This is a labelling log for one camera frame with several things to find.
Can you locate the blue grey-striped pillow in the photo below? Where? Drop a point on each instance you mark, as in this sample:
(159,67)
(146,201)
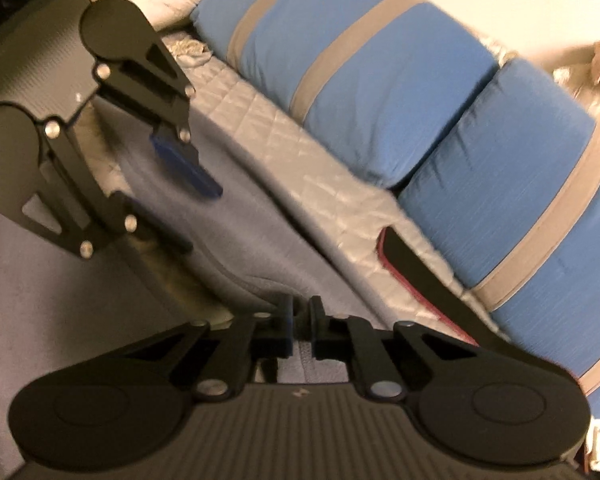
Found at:
(505,185)
(360,70)

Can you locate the shiny lace cloth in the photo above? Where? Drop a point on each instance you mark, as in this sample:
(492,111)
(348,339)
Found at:
(570,75)

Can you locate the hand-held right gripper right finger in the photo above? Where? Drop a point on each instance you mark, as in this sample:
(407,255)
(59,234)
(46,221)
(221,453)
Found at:
(314,325)

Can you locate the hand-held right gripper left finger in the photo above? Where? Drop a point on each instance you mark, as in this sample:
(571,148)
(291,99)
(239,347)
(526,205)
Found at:
(288,330)

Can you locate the cream lace-edged cover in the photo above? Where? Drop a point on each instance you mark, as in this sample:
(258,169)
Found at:
(185,47)

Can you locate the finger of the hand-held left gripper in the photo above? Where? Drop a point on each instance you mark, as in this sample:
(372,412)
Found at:
(187,165)
(150,230)

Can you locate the grey-blue fleece pants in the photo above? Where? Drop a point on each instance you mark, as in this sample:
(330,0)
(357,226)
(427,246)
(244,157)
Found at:
(55,300)

